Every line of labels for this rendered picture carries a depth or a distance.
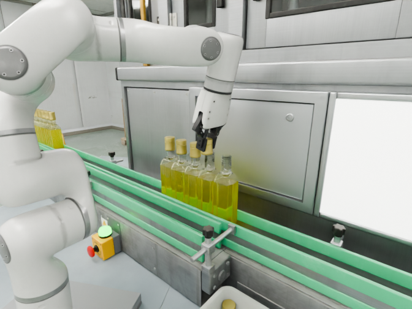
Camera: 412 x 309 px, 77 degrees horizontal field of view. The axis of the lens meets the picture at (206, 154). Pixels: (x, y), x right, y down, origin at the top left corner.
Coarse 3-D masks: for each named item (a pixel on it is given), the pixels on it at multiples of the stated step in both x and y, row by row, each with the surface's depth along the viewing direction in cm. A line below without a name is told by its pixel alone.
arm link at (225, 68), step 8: (224, 32) 59; (224, 40) 59; (232, 40) 59; (240, 40) 60; (224, 48) 59; (232, 48) 59; (240, 48) 61; (224, 56) 60; (232, 56) 60; (216, 64) 61; (224, 64) 61; (232, 64) 61; (208, 72) 63; (216, 72) 62; (224, 72) 62; (232, 72) 62; (224, 80) 62; (232, 80) 64
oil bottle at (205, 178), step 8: (200, 176) 76; (208, 176) 75; (200, 184) 77; (208, 184) 75; (200, 192) 78; (208, 192) 76; (200, 200) 79; (208, 200) 76; (200, 208) 80; (208, 208) 77
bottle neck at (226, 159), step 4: (224, 156) 73; (228, 156) 73; (224, 160) 71; (228, 160) 71; (224, 164) 72; (228, 164) 72; (224, 168) 72; (228, 168) 72; (224, 172) 72; (228, 172) 72
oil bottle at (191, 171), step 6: (186, 168) 80; (192, 168) 79; (198, 168) 79; (186, 174) 80; (192, 174) 79; (186, 180) 81; (192, 180) 79; (186, 186) 82; (192, 186) 80; (186, 192) 82; (192, 192) 81; (186, 198) 83; (192, 198) 81; (192, 204) 82
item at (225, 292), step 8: (224, 288) 65; (232, 288) 65; (216, 296) 63; (224, 296) 66; (232, 296) 65; (240, 296) 63; (248, 296) 63; (208, 304) 61; (216, 304) 63; (240, 304) 64; (248, 304) 62; (256, 304) 61
